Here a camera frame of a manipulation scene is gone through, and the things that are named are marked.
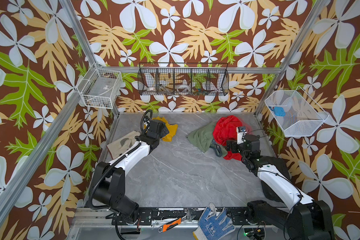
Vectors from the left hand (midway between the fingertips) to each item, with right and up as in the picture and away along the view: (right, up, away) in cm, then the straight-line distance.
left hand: (158, 127), depth 89 cm
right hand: (+45, -6, -4) cm, 45 cm away
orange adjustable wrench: (+10, -47, -17) cm, 51 cm away
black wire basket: (+16, +33, +9) cm, 37 cm away
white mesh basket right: (+79, +6, -11) cm, 80 cm away
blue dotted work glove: (+30, -48, -18) cm, 59 cm away
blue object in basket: (+70, +9, -5) cm, 71 cm away
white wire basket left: (-34, +23, -3) cm, 41 cm away
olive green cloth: (+29, -7, +9) cm, 31 cm away
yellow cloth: (+8, -1, +16) cm, 18 cm away
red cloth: (+41, -1, +2) cm, 41 cm away
